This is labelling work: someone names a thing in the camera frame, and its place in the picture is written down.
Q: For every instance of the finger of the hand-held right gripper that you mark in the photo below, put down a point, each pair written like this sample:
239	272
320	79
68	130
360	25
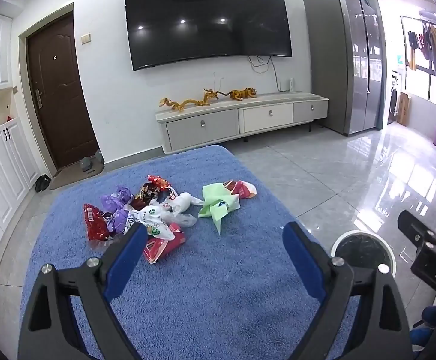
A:
414	228

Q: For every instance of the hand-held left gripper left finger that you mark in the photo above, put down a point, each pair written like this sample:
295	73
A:
128	258

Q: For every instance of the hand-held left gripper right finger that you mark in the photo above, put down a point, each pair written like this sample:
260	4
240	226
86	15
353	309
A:
304	262

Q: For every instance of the large red white packet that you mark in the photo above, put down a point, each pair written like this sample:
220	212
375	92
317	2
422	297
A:
161	245

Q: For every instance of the purple wrapper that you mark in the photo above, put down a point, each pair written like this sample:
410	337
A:
117	221
116	198

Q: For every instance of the white green printed plastic bag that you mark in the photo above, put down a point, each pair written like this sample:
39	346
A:
154	217

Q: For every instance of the red snack wrapper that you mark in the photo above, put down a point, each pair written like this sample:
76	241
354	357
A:
94	221

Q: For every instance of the white round bin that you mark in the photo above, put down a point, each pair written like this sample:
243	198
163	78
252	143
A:
364	249

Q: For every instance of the dark brown snack wrapper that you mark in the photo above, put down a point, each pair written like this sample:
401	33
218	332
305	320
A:
146	197

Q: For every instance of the small red white packet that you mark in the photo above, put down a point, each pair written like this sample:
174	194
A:
169	198

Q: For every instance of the clear plastic bag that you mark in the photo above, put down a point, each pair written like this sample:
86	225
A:
186	200

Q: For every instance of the shiny red candy wrapper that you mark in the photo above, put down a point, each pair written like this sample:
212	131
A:
158	182

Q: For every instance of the orange white snack bag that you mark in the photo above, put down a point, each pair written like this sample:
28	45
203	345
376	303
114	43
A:
244	189

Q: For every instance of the green paper wrapper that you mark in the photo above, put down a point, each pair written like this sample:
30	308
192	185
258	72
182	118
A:
214	204

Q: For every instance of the person's right hand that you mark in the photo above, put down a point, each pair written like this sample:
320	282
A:
431	315

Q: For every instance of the blue fluffy blanket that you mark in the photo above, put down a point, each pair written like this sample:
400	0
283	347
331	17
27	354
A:
210	270

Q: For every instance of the brown door mat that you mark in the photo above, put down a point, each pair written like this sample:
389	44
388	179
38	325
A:
67	178

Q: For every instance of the grey slippers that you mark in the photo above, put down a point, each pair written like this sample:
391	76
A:
86	165

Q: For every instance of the black shoe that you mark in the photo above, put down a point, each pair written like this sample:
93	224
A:
39	184
47	180

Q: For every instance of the brown cardboard box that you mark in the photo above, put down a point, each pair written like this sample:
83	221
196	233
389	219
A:
404	108

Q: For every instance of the white washing machine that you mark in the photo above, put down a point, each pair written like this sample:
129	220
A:
395	93

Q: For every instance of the balcony window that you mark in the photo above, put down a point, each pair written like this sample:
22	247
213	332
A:
424	82

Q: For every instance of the white base cabinet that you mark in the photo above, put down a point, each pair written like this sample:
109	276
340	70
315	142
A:
0	180

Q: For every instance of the white television cabinet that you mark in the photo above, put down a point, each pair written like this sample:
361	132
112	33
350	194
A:
203	123

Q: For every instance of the golden dragon figurine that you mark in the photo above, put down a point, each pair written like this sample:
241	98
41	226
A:
188	103

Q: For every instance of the small white upright device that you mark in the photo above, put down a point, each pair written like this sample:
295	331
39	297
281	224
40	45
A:
292	85

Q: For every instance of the dark brown entrance door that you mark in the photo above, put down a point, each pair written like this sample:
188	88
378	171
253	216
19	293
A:
56	93

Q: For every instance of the golden tiger figurine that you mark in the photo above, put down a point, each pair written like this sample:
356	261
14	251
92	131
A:
242	93

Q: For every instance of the grey double door refrigerator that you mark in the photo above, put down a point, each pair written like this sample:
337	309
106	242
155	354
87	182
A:
338	63

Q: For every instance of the beige wall light switch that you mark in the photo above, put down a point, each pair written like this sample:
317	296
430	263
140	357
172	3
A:
85	38

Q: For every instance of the black wall television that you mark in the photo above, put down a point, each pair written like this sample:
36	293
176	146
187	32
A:
206	18

